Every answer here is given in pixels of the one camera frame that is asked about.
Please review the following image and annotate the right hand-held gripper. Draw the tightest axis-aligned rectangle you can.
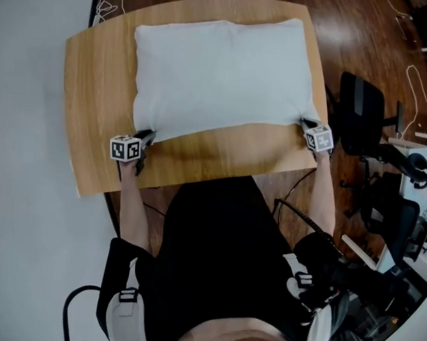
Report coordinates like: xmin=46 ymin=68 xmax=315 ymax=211
xmin=298 ymin=116 xmax=336 ymax=159

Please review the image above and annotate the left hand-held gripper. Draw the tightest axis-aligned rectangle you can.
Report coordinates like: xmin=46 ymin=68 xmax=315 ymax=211
xmin=108 ymin=127 xmax=157 ymax=179

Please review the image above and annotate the white pillowcase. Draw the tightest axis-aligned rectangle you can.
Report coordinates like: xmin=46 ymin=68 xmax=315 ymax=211
xmin=128 ymin=10 xmax=327 ymax=151

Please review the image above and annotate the person's right forearm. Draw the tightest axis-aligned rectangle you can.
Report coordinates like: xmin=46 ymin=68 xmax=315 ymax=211
xmin=306 ymin=152 xmax=338 ymax=241

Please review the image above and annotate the person's left forearm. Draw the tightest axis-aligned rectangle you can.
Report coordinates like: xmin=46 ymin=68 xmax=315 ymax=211
xmin=114 ymin=160 xmax=155 ymax=253

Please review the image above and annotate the white desk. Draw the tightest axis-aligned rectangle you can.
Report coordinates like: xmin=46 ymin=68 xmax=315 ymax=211
xmin=383 ymin=129 xmax=427 ymax=226

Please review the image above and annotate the person's torso in black shirt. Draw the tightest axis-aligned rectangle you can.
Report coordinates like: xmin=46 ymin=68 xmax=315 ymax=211
xmin=98 ymin=168 xmax=355 ymax=341

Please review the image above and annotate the white wooden bar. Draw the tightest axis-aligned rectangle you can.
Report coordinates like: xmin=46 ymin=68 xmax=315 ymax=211
xmin=339 ymin=233 xmax=380 ymax=273

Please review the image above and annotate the thin dark red cable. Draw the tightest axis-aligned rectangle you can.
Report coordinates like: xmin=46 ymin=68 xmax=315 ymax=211
xmin=277 ymin=167 xmax=318 ymax=221

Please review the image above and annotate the thin black cable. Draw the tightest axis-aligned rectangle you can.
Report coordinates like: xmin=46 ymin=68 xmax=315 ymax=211
xmin=140 ymin=201 xmax=167 ymax=217

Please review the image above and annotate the black corrugated hose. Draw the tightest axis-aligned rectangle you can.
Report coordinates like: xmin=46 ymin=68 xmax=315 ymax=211
xmin=271 ymin=197 xmax=348 ymax=260

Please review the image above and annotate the white floor cable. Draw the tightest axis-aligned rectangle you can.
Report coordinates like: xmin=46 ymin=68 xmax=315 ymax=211
xmin=399 ymin=64 xmax=427 ymax=142
xmin=95 ymin=0 xmax=127 ymax=26

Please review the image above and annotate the white harness shoulder strap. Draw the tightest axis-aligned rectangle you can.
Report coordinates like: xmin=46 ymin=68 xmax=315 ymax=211
xmin=279 ymin=252 xmax=339 ymax=341
xmin=96 ymin=255 xmax=150 ymax=341

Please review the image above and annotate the thick black cable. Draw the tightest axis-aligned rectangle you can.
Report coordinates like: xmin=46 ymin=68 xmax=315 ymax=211
xmin=61 ymin=283 xmax=102 ymax=341

